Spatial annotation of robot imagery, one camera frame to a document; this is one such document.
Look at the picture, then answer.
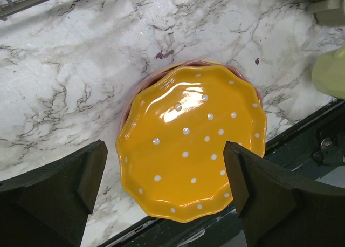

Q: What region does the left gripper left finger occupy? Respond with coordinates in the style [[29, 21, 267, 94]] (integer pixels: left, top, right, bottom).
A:
[[1, 140, 108, 246]]

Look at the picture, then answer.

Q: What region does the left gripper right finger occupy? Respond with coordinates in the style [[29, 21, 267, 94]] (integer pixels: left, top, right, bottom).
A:
[[223, 141, 344, 246]]

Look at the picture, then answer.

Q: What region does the light green ceramic mug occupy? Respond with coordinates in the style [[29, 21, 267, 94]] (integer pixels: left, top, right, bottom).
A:
[[312, 45, 345, 100]]

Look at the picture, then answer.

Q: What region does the grey ceramic mug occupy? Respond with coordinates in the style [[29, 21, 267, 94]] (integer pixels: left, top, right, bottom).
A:
[[308, 0, 344, 27]]

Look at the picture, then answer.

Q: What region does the yellow polka dot plate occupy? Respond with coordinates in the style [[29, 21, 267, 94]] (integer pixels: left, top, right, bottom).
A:
[[116, 65, 267, 223]]

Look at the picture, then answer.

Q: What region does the pink plate under stack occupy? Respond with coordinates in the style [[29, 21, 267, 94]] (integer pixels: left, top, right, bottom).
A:
[[119, 60, 267, 134]]

